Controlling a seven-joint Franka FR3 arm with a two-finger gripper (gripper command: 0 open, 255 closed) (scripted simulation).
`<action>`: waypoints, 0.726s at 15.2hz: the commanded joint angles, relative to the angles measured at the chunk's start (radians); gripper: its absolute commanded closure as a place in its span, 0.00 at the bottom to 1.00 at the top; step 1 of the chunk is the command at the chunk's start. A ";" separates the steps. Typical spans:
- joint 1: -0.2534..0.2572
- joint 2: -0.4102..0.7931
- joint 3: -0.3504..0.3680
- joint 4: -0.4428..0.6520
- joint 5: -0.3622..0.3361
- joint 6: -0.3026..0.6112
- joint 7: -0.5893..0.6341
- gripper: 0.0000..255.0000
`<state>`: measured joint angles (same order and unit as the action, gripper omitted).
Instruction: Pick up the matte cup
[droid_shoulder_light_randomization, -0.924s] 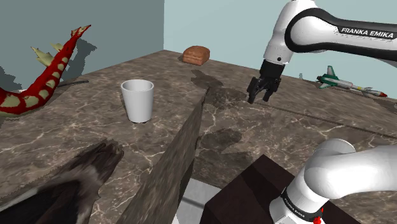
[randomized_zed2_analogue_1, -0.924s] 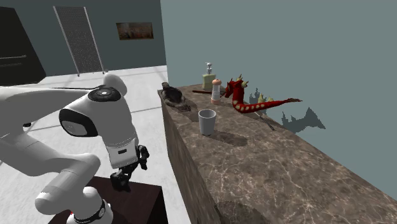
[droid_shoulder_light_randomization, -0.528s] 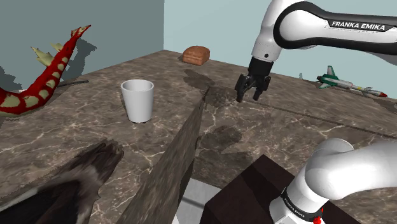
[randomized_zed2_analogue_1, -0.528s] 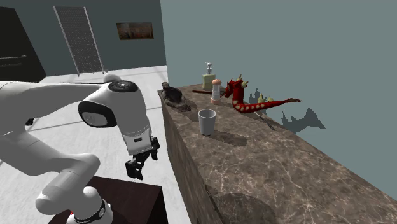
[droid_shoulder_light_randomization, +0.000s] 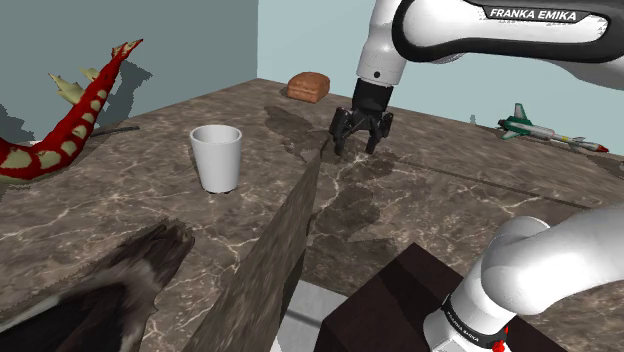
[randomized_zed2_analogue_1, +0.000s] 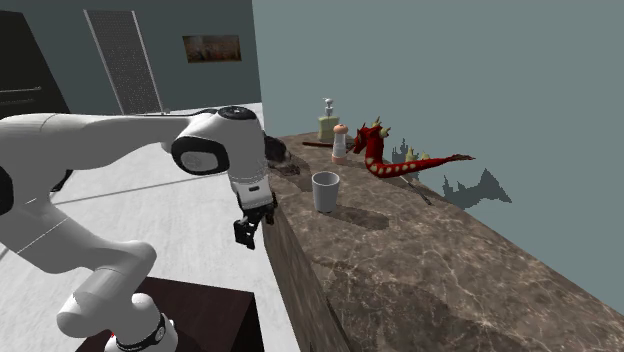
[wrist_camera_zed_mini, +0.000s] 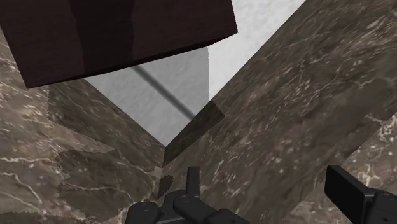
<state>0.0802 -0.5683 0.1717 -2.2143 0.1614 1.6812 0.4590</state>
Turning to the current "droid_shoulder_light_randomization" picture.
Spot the dark brown bird figure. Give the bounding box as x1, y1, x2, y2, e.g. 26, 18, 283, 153
0, 221, 196, 352

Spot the white cup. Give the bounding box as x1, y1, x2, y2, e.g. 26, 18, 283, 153
189, 124, 243, 195

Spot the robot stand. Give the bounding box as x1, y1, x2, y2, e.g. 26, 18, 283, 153
314, 242, 569, 352

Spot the green and white toy jet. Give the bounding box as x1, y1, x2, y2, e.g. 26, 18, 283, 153
497, 102, 610, 154

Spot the red and cream dragon figure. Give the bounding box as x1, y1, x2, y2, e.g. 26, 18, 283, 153
0, 38, 145, 185

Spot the brown bread loaf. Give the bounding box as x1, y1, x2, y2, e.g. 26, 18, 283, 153
285, 71, 331, 105

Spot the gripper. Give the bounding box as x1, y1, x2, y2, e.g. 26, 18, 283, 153
328, 77, 395, 157

